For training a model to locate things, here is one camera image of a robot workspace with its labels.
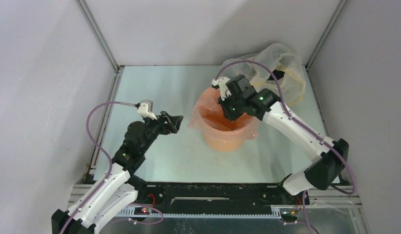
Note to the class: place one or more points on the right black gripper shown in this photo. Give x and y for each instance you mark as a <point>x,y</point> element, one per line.
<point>230,107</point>

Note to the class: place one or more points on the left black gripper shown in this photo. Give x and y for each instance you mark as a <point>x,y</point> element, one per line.
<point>172,125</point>

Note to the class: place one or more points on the pink plastic trash bag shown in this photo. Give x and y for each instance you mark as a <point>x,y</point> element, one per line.
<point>203,106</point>

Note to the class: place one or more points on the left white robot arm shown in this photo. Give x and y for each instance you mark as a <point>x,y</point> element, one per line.
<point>119,186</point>

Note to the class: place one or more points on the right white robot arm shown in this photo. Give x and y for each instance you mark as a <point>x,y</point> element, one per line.
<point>321,150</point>

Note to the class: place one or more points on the orange plastic trash bin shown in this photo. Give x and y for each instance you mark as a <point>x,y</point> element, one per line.
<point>223,142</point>

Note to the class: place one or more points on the clear yellowish plastic bag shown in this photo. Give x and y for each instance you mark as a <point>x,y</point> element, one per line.
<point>285,64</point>

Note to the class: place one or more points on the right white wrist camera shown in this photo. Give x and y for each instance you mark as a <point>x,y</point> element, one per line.
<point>221,84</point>

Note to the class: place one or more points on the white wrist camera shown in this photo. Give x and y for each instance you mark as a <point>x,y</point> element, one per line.
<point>144,109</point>
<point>221,84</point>

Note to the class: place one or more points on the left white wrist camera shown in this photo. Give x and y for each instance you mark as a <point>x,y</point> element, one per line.
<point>144,109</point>

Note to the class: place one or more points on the black front mounting rail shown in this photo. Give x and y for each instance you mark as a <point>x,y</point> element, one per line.
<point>218,199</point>

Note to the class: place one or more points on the aluminium frame post right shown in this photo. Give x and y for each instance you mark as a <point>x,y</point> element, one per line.
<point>327,31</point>

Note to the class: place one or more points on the aluminium frame post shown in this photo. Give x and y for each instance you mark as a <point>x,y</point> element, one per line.
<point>97,32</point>
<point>327,31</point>

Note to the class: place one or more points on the aluminium frame post left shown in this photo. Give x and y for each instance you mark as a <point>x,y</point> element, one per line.
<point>97,32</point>

